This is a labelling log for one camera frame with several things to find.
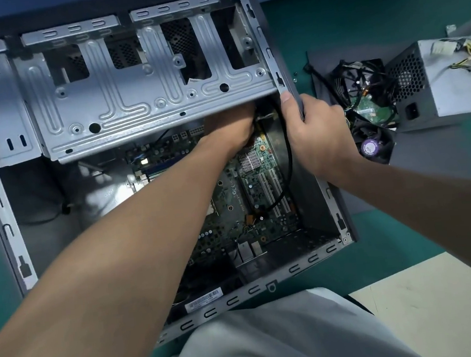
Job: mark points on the person's left hand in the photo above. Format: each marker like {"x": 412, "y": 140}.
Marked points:
{"x": 230, "y": 130}

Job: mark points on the person's right hand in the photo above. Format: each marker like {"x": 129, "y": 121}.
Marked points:
{"x": 323, "y": 137}

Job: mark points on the black processor cooler fan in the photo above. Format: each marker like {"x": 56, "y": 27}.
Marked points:
{"x": 372, "y": 147}

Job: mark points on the hard drive with cables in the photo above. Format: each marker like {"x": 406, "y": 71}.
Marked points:
{"x": 375, "y": 109}

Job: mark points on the green motherboard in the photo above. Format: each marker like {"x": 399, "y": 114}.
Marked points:
{"x": 245, "y": 192}

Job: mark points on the desktop computer case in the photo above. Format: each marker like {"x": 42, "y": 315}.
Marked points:
{"x": 314, "y": 210}

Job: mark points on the silver metal drive cage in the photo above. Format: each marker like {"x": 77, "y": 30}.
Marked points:
{"x": 126, "y": 99}

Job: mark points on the black side panel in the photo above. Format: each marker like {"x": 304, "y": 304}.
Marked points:
{"x": 434, "y": 151}

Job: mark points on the silver power supply unit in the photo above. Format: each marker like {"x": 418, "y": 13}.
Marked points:
{"x": 453, "y": 94}

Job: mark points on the person's left forearm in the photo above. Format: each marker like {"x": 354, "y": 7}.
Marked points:
{"x": 103, "y": 274}

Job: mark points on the person's right forearm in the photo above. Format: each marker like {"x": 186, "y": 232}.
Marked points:
{"x": 432, "y": 214}

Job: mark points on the person's black shorts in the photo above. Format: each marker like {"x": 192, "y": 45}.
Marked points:
{"x": 357, "y": 302}

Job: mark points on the person's white shirt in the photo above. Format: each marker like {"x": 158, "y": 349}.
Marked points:
{"x": 286, "y": 339}

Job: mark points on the green floor mat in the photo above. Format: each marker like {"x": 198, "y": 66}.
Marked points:
{"x": 386, "y": 252}

